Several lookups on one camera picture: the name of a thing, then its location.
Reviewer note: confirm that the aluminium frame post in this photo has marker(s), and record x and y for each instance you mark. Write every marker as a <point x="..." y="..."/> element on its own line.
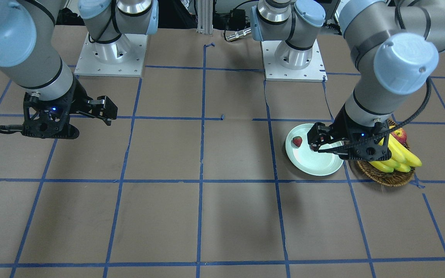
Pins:
<point x="204" y="15"/>

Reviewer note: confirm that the light green plate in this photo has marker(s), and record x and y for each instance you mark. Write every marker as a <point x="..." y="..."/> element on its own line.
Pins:
<point x="305" y="159"/>

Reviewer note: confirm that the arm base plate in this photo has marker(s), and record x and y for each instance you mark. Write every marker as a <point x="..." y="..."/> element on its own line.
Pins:
<point x="282" y="63"/>
<point x="123" y="58"/>

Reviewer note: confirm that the red yellow apple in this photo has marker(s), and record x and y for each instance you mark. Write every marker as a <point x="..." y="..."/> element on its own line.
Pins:
<point x="400" y="135"/>

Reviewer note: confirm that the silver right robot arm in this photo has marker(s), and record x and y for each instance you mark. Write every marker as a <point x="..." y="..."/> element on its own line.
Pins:
<point x="52" y="90"/>

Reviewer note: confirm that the woven wicker basket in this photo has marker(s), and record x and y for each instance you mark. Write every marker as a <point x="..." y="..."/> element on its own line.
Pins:
<point x="389" y="179"/>

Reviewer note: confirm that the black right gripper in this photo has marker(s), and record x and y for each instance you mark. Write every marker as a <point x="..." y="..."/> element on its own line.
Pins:
<point x="74" y="101"/>

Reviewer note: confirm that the yellow banana bunch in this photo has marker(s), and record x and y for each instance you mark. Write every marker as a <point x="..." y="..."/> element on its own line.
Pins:
<point x="402" y="159"/>

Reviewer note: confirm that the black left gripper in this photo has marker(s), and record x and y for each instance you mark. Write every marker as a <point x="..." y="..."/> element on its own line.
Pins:
<point x="345" y="124"/>

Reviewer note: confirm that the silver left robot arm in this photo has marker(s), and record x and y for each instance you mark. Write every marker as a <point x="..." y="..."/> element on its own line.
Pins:
<point x="395" y="49"/>

